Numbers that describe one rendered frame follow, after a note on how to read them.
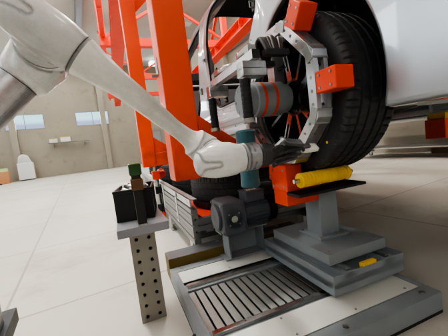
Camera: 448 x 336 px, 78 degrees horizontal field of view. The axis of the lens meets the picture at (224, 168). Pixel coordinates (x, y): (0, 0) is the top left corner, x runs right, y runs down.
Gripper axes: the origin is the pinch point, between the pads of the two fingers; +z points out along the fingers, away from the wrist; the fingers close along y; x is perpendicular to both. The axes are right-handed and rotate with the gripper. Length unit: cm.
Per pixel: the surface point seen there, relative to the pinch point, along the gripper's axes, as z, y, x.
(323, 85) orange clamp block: 0.4, 20.6, 7.3
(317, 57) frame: 2.2, 25.2, 16.5
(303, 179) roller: 1.4, -13.1, -4.0
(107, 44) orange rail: -48, -248, 619
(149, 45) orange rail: 46, -248, 619
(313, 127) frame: 0.4, 7.1, 3.1
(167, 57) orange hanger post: -32, -8, 83
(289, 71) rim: 10.9, 7.4, 38.7
